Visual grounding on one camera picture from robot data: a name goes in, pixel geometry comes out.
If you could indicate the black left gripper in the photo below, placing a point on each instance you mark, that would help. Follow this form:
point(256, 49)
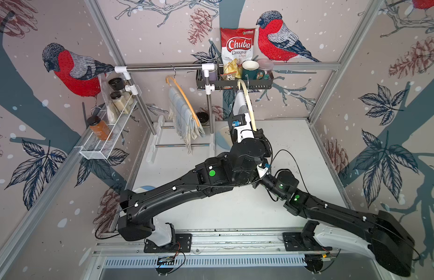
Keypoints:
point(259, 139)

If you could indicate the cream plastic clothes hanger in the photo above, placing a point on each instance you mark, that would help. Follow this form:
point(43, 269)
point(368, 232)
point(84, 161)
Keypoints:
point(242, 85)

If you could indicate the blue cream plaid scarf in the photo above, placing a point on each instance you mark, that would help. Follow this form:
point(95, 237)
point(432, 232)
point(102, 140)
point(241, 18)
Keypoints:
point(182, 119)

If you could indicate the wooden clothes hanger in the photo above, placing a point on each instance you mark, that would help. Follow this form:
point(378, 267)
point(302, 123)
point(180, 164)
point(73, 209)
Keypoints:
point(171, 80)

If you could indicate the black grey checkered scarf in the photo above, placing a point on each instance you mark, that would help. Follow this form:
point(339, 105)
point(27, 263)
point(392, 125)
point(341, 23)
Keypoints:
point(240, 106)

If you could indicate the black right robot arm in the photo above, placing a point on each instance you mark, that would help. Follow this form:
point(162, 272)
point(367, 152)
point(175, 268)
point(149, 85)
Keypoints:
point(379, 236)

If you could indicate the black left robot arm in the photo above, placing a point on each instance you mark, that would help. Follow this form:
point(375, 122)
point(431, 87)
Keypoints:
point(215, 175)

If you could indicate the blue beige ceramic plate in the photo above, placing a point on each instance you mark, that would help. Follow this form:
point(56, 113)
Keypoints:
point(223, 138)

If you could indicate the beige dark ceramic bowl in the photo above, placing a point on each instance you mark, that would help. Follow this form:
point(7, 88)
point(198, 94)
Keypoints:
point(203, 117)

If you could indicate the small snack packet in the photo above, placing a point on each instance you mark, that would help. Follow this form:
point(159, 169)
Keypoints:
point(230, 76)

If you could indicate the dark green mug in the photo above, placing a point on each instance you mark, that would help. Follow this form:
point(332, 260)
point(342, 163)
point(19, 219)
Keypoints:
point(251, 71)

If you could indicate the pink lidded jar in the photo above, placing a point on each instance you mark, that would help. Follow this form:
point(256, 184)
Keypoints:
point(265, 68)

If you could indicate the purple cup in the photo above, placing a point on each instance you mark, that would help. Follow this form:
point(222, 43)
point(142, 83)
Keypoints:
point(213, 73)

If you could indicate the red Chuba chips bag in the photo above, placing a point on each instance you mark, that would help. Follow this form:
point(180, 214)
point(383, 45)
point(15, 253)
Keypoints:
point(237, 47)

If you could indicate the blue white striped plate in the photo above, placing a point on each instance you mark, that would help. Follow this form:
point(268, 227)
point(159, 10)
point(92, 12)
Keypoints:
point(143, 189)

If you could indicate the white metal clothes rack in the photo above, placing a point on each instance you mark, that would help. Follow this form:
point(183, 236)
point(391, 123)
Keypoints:
point(128, 70)

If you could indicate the black lid spice jar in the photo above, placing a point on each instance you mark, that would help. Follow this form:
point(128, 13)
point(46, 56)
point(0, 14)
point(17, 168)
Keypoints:
point(120, 102)
point(118, 87)

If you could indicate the orange spice bottle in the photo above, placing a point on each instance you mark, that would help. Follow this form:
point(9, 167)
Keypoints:
point(99, 127)

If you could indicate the clear plastic bag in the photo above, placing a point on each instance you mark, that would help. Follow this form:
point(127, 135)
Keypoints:
point(113, 113)

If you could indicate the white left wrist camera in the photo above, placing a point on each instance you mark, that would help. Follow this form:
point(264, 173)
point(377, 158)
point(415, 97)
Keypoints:
point(239, 121)

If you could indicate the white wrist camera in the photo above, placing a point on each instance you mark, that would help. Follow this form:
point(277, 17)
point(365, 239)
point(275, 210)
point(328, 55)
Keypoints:
point(239, 121)
point(263, 169)

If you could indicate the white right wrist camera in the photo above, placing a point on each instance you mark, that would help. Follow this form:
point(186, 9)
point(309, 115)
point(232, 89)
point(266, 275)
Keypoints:
point(263, 169)

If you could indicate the black wall shelf tray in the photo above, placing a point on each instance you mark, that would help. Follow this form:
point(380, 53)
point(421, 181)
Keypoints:
point(220, 85)

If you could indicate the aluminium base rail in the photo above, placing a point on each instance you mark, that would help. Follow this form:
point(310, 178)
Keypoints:
point(281, 247)

